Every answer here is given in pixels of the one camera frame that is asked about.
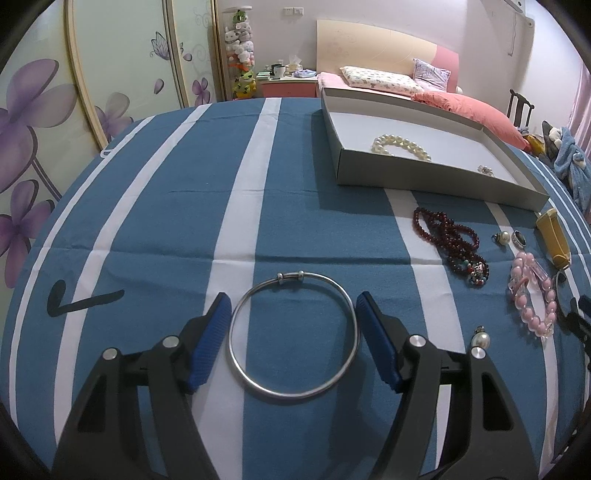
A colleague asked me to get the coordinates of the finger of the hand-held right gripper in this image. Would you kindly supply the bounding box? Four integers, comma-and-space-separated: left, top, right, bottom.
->
556, 272, 591, 352

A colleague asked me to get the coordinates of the blue white striped sheet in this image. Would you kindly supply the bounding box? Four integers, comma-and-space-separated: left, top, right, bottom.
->
0, 95, 591, 480

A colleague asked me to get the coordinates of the folded pink quilt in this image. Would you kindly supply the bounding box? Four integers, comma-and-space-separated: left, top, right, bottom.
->
414, 91, 532, 151

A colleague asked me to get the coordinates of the pink nightstand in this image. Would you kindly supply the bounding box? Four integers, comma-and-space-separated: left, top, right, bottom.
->
256, 76, 319, 99

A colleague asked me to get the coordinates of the grey cardboard box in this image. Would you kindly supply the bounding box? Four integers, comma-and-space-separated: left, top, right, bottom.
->
320, 87, 551, 210

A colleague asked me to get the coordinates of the pink bead bracelet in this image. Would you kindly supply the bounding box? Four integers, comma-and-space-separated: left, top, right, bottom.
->
508, 251, 557, 340

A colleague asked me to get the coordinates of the dark red bead necklace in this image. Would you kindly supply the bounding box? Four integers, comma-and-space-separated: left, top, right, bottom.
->
412, 207, 491, 287

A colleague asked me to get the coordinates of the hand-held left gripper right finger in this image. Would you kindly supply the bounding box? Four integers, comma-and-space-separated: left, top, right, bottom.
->
355, 291, 541, 480

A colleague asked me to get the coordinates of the silver bangle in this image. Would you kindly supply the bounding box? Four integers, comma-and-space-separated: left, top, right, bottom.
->
228, 271, 361, 400

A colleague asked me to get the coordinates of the yellow hair clip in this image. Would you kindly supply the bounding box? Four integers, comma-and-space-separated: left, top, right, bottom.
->
536, 208, 572, 269

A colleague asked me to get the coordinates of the white pearl bracelet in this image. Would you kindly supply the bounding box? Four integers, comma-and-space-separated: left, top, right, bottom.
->
372, 134, 432, 162

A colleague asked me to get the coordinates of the light blue garment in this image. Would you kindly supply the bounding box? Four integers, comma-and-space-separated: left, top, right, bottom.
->
553, 127, 591, 213

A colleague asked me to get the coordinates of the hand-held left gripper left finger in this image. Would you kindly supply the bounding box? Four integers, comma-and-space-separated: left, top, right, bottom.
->
51, 292, 232, 480

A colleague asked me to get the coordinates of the floral sliding door wardrobe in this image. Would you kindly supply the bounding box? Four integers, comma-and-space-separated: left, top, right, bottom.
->
0, 0, 232, 273

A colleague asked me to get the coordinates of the pink bed sheet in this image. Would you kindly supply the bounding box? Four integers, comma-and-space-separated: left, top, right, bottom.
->
316, 71, 345, 97

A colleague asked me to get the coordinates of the plush toy display tube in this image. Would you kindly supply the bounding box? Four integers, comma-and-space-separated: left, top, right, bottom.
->
222, 6, 257, 100

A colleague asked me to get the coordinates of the white patterned pillow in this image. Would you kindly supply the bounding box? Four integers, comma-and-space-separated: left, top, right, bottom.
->
340, 66, 426, 97

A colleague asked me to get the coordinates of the beige pink headboard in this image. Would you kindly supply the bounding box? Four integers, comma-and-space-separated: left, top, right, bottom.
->
316, 19, 460, 93

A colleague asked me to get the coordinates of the dark wooden chair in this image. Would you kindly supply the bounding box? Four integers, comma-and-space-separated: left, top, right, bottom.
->
507, 89, 536, 130

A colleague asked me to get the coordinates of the purple pillow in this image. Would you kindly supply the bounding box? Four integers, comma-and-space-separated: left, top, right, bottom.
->
412, 58, 451, 90

